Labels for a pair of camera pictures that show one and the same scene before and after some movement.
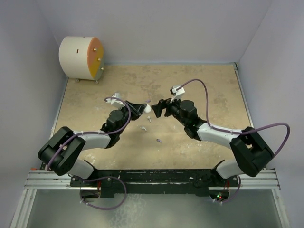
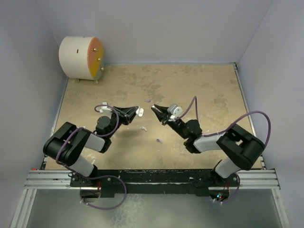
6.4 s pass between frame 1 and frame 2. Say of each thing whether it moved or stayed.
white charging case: moved
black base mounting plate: stayed
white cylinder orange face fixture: stayed
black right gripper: moved
